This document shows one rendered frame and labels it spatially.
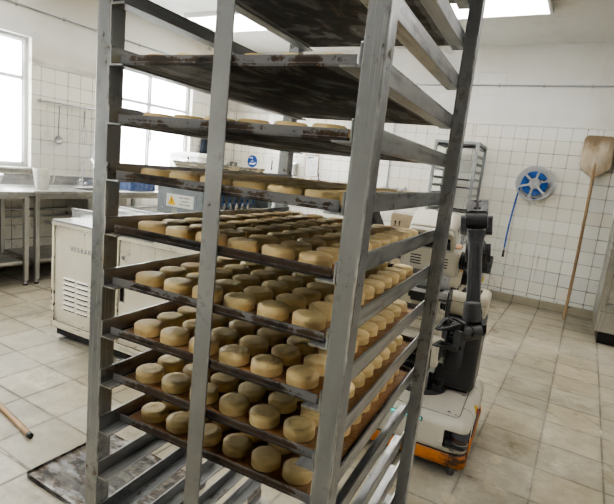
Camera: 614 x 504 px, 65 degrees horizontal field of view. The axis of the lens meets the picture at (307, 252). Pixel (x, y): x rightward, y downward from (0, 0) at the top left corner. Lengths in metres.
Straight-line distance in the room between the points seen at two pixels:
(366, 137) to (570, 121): 5.74
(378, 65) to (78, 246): 3.04
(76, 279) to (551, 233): 5.00
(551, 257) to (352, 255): 5.73
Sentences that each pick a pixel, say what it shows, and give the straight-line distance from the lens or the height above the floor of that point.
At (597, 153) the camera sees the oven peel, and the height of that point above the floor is 1.84.
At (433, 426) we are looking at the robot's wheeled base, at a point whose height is 0.23.
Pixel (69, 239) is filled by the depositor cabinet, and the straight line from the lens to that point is 3.55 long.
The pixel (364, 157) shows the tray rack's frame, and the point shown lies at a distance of 0.60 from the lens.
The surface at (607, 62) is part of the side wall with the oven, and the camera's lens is 6.40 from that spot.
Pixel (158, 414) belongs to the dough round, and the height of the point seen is 0.88.
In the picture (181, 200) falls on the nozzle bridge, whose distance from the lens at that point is 2.78.
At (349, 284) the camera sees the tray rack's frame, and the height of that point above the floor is 1.22.
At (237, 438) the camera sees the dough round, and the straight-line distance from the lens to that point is 0.91.
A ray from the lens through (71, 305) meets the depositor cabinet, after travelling 3.63.
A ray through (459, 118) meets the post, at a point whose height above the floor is 1.51.
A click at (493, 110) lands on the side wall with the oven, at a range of 6.41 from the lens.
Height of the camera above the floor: 1.36
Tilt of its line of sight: 10 degrees down
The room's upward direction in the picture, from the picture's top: 6 degrees clockwise
